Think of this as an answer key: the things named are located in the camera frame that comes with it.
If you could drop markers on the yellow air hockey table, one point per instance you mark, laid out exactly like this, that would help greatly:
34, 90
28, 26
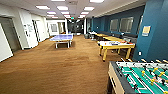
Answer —
115, 45

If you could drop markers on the grey double door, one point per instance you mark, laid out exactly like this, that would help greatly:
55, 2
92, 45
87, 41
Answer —
10, 35

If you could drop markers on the yellow pillar sign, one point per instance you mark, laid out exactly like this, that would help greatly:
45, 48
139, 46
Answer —
146, 30

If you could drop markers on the rectangular ceiling light panel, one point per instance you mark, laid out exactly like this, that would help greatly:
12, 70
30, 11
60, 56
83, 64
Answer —
88, 8
42, 7
62, 7

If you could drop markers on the interior glass window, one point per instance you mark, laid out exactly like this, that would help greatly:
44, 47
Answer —
114, 25
126, 25
140, 25

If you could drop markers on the blue ping pong table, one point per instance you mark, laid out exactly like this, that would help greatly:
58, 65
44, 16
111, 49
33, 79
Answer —
61, 37

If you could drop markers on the long wooden table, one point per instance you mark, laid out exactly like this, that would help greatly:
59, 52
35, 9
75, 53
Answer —
113, 38
101, 35

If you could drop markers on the foosball table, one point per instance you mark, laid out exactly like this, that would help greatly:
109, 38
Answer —
140, 78

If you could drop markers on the small white table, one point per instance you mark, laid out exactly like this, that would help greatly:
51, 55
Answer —
92, 33

